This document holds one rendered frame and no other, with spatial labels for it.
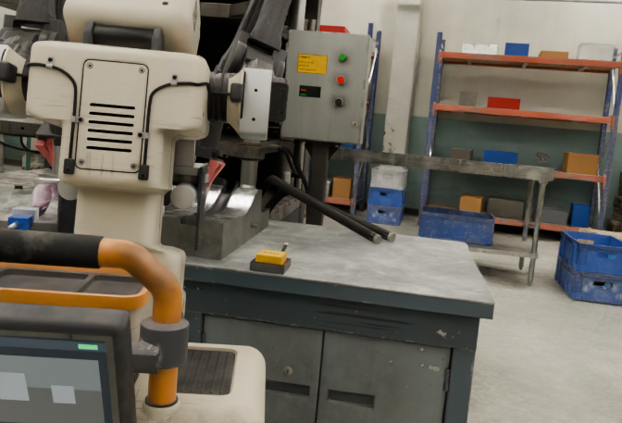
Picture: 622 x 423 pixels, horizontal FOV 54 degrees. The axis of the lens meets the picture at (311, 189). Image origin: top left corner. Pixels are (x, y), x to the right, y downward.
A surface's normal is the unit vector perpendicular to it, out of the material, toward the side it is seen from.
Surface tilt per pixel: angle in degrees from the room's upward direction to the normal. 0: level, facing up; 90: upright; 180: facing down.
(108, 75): 82
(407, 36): 90
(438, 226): 92
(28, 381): 115
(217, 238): 90
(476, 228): 92
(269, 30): 73
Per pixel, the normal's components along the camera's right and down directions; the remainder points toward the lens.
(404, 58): -0.27, 0.09
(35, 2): 0.08, -0.04
